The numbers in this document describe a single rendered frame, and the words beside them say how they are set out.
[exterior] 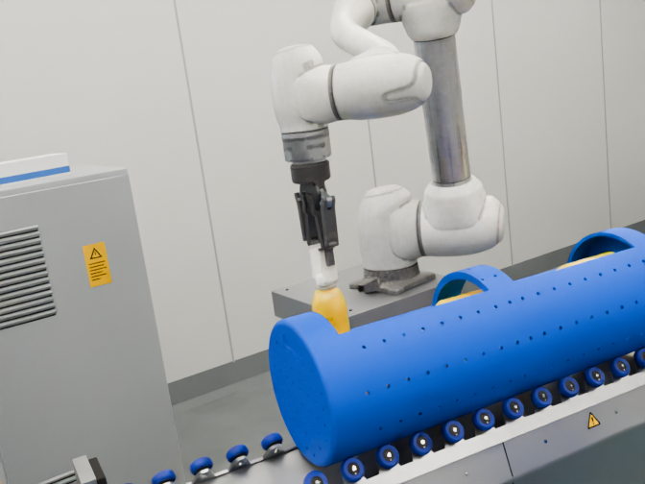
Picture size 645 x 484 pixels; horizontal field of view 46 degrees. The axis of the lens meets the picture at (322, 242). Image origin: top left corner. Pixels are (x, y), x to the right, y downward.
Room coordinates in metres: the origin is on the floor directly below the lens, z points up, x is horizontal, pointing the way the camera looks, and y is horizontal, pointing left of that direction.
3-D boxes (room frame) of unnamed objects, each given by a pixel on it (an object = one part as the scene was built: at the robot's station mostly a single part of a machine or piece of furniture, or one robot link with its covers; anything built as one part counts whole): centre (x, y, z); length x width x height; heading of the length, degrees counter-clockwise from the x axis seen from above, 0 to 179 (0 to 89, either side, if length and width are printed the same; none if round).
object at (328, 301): (1.42, 0.00, 1.18); 0.07 x 0.07 x 0.19
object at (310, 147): (1.42, 0.01, 1.54); 0.09 x 0.09 x 0.06
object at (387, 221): (2.04, -0.19, 1.24); 0.18 x 0.16 x 0.22; 70
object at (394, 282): (2.03, -0.17, 1.10); 0.22 x 0.18 x 0.06; 134
